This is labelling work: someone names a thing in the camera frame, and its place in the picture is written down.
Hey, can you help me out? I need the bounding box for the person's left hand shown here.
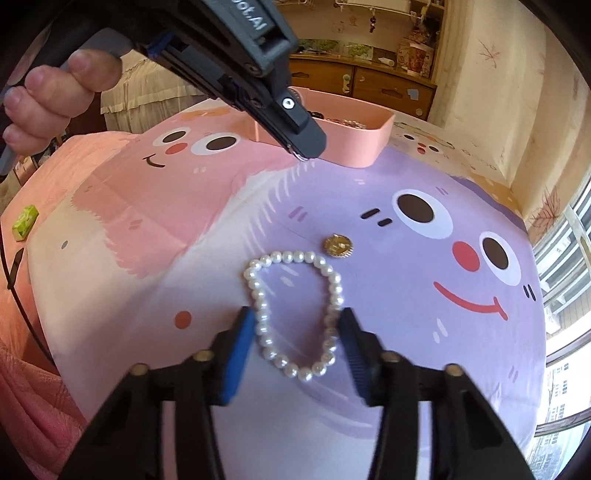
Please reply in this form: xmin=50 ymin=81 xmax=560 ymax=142
xmin=2 ymin=48 xmax=123 ymax=158

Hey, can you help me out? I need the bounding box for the white pearl bracelet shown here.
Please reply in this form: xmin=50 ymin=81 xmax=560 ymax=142
xmin=242 ymin=250 xmax=345 ymax=383

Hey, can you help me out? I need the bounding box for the beige lace cloth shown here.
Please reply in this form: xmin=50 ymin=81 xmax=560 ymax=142
xmin=100 ymin=48 xmax=199 ymax=134

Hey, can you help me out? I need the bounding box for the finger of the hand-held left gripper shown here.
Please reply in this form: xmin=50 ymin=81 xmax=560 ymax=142
xmin=152 ymin=39 xmax=328 ymax=161

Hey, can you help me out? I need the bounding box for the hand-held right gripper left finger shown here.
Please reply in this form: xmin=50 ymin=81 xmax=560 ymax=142
xmin=60 ymin=305 xmax=257 ymax=480

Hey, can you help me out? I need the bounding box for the gold coin pendant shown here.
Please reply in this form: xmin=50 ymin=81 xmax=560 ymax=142
xmin=322 ymin=234 xmax=354 ymax=259

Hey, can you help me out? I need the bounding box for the pink knitted blanket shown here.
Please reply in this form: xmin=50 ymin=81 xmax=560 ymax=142
xmin=0 ymin=318 xmax=88 ymax=480

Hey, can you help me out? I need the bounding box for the pink plastic jewelry box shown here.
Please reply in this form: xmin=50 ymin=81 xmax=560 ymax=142
xmin=252 ymin=85 xmax=395 ymax=169

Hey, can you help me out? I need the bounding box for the cartoon printed bed sheet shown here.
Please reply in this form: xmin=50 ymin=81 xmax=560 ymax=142
xmin=0 ymin=104 xmax=548 ymax=480

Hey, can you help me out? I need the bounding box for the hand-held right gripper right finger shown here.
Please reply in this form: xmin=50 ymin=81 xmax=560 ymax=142
xmin=337 ymin=305 xmax=522 ymax=480

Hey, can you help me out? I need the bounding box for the green small packet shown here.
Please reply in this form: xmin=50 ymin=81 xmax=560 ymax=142
xmin=11 ymin=204 xmax=40 ymax=241

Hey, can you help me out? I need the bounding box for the wooden cabinet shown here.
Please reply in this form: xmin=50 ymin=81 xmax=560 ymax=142
xmin=277 ymin=0 xmax=448 ymax=121

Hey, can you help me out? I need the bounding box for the window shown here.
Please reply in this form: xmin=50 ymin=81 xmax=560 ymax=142
xmin=522 ymin=175 xmax=591 ymax=480

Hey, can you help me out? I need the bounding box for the floral patterned tin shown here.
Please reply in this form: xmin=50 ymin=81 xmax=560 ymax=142
xmin=397 ymin=39 xmax=435 ymax=77

